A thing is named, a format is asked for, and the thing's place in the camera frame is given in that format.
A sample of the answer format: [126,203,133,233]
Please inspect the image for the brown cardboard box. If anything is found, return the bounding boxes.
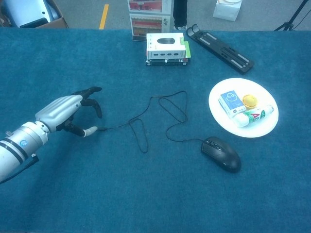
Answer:
[0,0,70,29]

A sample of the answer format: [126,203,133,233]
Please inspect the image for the person legs in black trousers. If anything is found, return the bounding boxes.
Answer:
[172,0,189,31]

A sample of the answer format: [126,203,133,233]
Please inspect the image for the white round plate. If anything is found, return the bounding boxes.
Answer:
[208,77,279,138]

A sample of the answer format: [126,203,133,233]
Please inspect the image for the black computer mouse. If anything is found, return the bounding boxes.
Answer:
[200,136,242,173]

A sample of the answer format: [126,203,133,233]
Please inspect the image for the white green drink bottle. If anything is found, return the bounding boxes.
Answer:
[233,104,275,128]

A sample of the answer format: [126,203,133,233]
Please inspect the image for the palace print box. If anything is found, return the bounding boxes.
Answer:
[129,13,171,42]
[127,0,172,14]

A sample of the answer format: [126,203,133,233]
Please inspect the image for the yellow floor tape strip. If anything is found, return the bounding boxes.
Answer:
[99,4,109,30]

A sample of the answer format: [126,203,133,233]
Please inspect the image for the flat black box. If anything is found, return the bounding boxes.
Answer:
[145,58,188,67]

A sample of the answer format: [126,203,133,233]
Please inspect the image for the blue white card box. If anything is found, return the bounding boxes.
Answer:
[218,89,246,119]

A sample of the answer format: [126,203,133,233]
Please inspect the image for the white carton box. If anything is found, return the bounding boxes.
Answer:
[212,0,242,22]

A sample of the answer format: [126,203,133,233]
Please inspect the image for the white plastic appliance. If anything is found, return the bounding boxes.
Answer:
[4,0,61,29]

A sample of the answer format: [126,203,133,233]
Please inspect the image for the black mouse cable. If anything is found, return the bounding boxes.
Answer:
[96,91,205,153]

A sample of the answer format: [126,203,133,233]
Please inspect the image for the blue felt table cloth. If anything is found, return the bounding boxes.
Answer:
[0,27,311,233]

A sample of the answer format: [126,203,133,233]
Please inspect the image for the black folding laptop stand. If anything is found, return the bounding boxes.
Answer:
[186,23,255,75]

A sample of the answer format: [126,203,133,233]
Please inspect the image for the black tripod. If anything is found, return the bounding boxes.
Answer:
[274,0,311,32]

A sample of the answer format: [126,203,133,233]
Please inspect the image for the white mouse packaging box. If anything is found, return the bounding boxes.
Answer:
[146,33,187,60]

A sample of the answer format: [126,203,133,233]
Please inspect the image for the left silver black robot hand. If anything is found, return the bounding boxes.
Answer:
[35,86,103,138]

